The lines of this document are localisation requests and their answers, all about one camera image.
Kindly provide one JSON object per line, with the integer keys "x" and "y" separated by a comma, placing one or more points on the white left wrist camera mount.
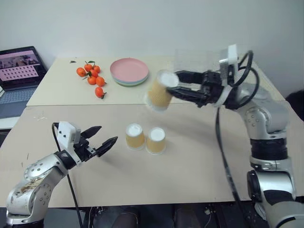
{"x": 66, "y": 135}

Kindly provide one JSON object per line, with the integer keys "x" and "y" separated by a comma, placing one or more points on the small orange mandarin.
{"x": 100, "y": 81}
{"x": 81, "y": 71}
{"x": 99, "y": 92}
{"x": 88, "y": 67}
{"x": 96, "y": 69}
{"x": 91, "y": 80}
{"x": 94, "y": 73}

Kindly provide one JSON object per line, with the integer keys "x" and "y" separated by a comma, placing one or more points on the light blue plastic plate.
{"x": 126, "y": 82}

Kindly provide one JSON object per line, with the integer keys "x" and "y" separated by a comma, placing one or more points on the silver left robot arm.
{"x": 35, "y": 187}

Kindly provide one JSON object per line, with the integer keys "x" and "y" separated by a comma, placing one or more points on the black object beside table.
{"x": 295, "y": 104}

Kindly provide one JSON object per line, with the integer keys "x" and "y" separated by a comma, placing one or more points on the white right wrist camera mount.
{"x": 231, "y": 55}

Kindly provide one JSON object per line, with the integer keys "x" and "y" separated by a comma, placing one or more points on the open grey laptop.
{"x": 16, "y": 78}

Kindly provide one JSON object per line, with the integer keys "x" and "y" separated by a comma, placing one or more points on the pink plastic plate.
{"x": 129, "y": 67}

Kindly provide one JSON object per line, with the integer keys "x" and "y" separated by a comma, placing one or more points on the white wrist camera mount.
{"x": 231, "y": 55}
{"x": 66, "y": 135}

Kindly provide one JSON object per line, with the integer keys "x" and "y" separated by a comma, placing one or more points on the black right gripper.
{"x": 211, "y": 88}

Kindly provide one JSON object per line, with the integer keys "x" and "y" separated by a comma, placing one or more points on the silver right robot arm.
{"x": 268, "y": 152}

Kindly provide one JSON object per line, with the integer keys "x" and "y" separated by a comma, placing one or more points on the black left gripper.
{"x": 83, "y": 152}

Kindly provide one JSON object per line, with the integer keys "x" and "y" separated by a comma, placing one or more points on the yellow paper cup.
{"x": 159, "y": 93}
{"x": 155, "y": 142}
{"x": 135, "y": 139}

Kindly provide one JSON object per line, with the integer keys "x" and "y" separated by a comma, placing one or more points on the light green plastic plate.
{"x": 129, "y": 85}

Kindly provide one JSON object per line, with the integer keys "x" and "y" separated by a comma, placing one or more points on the dark rounded shape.
{"x": 187, "y": 217}
{"x": 127, "y": 217}

